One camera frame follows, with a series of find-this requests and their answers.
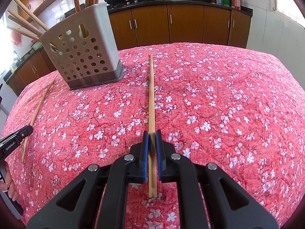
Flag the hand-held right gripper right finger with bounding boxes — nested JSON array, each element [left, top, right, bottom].
[[155, 130, 279, 229]]

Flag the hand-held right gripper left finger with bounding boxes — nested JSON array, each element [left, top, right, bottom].
[[26, 131, 150, 229]]

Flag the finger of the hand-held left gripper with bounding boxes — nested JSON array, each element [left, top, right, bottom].
[[16, 125, 34, 146]]

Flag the light bamboo chopstick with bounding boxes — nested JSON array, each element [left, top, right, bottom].
[[148, 54, 158, 198], [20, 76, 57, 164]]

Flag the grey perforated utensil holder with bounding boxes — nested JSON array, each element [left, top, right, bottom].
[[39, 2, 125, 91]]

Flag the person's left hand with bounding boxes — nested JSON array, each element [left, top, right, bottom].
[[0, 163, 19, 201]]

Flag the red floral tablecloth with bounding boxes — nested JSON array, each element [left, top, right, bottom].
[[1, 42, 305, 229]]

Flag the white enamel pot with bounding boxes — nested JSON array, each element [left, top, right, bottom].
[[30, 40, 44, 51]]

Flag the small window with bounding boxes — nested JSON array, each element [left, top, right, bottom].
[[0, 12, 15, 77]]

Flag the red hanging bag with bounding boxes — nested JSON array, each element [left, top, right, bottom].
[[11, 31, 22, 46]]

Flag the wooden base cabinets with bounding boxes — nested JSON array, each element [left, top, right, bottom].
[[6, 3, 253, 96]]

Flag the gas stove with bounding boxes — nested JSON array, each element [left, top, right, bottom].
[[107, 0, 167, 8]]

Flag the black countertop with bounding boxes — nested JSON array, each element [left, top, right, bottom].
[[5, 0, 253, 83]]

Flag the large window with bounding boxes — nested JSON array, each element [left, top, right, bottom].
[[272, 0, 305, 30]]

